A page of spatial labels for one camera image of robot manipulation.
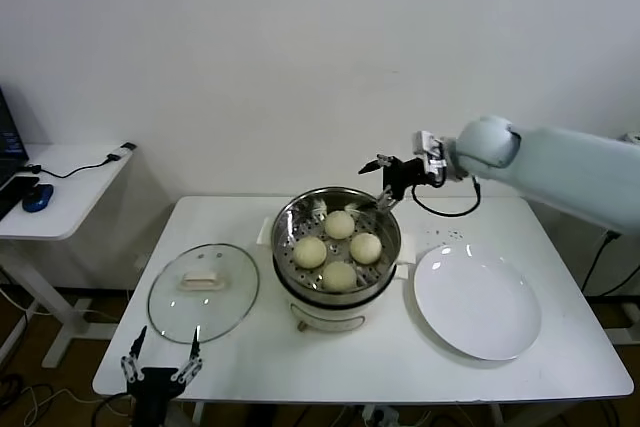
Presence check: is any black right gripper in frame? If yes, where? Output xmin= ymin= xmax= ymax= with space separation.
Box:
xmin=358 ymin=154 xmax=429 ymax=212

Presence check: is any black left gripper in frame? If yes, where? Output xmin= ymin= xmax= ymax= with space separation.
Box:
xmin=119 ymin=325 xmax=204 ymax=427

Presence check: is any white steamed baozi bun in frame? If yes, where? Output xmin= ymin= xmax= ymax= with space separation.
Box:
xmin=321 ymin=260 xmax=358 ymax=293
xmin=292 ymin=235 xmax=329 ymax=270
xmin=324 ymin=210 xmax=357 ymax=241
xmin=348 ymin=232 xmax=383 ymax=265

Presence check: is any glass pot lid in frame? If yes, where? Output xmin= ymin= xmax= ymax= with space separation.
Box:
xmin=147 ymin=243 xmax=262 ymax=346

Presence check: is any perforated steel steamer basket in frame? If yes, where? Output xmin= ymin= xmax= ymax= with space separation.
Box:
xmin=256 ymin=186 xmax=417 ymax=301

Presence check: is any white round plate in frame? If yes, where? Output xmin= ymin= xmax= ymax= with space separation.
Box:
xmin=412 ymin=244 xmax=543 ymax=361

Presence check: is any white side desk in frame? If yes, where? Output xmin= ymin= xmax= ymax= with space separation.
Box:
xmin=0 ymin=143 xmax=139 ymax=369

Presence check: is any blue computer mouse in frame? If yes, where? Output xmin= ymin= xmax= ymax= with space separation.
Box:
xmin=21 ymin=183 xmax=55 ymax=213

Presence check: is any black phone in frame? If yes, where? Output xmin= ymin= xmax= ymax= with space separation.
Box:
xmin=0 ymin=175 xmax=41 ymax=201

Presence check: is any black laptop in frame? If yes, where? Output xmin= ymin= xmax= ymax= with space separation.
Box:
xmin=0 ymin=82 xmax=30 ymax=221

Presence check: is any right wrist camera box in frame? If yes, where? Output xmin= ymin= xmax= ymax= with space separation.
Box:
xmin=412 ymin=130 xmax=449 ymax=178

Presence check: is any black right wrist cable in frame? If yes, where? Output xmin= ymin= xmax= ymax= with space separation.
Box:
xmin=412 ymin=175 xmax=482 ymax=217

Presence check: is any white floor cable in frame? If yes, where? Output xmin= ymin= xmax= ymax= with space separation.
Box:
xmin=24 ymin=386 xmax=109 ymax=426

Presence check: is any black floor cable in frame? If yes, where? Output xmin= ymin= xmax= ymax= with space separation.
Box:
xmin=0 ymin=371 xmax=56 ymax=427

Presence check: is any black desk cable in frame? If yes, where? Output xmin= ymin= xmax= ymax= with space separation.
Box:
xmin=19 ymin=152 xmax=124 ymax=181

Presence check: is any black hanging cable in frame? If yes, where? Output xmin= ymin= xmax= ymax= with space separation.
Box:
xmin=581 ymin=234 xmax=640 ymax=298

